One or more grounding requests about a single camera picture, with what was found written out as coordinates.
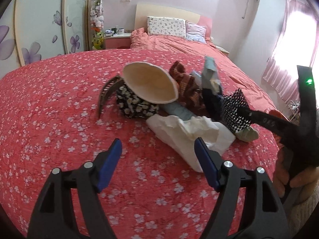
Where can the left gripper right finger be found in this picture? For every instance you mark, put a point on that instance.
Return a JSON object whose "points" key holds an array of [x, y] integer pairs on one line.
{"points": [[210, 162]]}

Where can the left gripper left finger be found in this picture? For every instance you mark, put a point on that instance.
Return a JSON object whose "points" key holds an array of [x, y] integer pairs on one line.
{"points": [[106, 163]]}

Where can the white tissue paper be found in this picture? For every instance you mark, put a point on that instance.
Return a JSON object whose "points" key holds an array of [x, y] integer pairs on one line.
{"points": [[183, 145]]}

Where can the black white dotted sock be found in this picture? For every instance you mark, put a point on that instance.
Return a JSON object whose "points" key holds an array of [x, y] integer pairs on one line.
{"points": [[230, 117]]}

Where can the dark blue snack bag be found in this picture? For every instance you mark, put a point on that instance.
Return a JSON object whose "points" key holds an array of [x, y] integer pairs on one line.
{"points": [[211, 89]]}

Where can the black floral cloth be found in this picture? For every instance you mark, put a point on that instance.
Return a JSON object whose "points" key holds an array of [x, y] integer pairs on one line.
{"points": [[133, 106]]}

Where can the brown plaid scrunchie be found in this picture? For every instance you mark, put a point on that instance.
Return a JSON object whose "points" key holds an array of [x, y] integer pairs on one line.
{"points": [[189, 93]]}

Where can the orange white paper cup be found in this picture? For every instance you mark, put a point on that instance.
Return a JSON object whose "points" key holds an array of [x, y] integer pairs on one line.
{"points": [[150, 82]]}

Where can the pink window curtains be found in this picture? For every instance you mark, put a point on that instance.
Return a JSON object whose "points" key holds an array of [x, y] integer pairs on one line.
{"points": [[296, 45]]}

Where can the red floral table cloth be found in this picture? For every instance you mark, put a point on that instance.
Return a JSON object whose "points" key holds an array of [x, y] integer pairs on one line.
{"points": [[49, 119]]}

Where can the brown hair band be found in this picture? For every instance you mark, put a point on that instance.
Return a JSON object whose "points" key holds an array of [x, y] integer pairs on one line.
{"points": [[108, 89]]}

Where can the bed with pink duvet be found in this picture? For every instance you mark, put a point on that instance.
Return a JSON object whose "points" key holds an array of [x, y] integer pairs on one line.
{"points": [[230, 75]]}

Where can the right bedside nightstand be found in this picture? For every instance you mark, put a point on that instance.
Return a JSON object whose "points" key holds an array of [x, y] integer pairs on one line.
{"points": [[222, 50]]}

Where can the pink white left nightstand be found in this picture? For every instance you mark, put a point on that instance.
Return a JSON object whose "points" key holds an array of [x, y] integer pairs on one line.
{"points": [[118, 41]]}

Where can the striped pink pillow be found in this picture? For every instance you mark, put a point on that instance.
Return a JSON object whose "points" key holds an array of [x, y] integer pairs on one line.
{"points": [[195, 32]]}

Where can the white mug on nightstand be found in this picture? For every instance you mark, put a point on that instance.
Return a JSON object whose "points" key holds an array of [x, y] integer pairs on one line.
{"points": [[120, 31]]}

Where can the floral white pillow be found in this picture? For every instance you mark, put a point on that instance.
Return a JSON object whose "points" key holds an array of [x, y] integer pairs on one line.
{"points": [[166, 26]]}

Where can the hanging plush toy holder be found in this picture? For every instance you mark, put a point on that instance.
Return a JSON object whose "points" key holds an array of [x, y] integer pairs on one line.
{"points": [[97, 24]]}

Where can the sliding wardrobe with flowers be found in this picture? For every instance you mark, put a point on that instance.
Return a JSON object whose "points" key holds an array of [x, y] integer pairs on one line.
{"points": [[34, 30]]}

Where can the beige pink headboard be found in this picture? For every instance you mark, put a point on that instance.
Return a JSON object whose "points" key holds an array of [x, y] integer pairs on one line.
{"points": [[144, 9]]}

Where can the white wire rack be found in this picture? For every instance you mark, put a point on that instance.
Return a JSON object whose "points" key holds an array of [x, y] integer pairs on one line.
{"points": [[292, 109]]}

